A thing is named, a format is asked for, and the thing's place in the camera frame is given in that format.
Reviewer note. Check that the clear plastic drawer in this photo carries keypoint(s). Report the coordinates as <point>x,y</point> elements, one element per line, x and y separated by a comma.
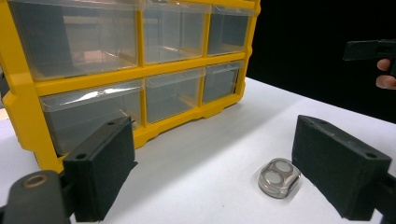
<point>229,32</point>
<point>221,82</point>
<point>172,96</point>
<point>77,37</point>
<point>174,34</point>
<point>74,115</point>

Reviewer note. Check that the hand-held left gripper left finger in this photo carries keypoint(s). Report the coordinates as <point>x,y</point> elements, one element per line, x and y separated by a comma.
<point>99,174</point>

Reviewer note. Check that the yellow drawer organizer cabinet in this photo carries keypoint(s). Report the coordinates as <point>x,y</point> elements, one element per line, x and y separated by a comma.
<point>18,93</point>

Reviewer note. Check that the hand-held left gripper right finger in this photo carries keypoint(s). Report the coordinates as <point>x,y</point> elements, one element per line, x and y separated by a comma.
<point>339,168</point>

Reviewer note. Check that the small clear case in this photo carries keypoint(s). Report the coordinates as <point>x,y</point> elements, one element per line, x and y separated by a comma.
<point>278,179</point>

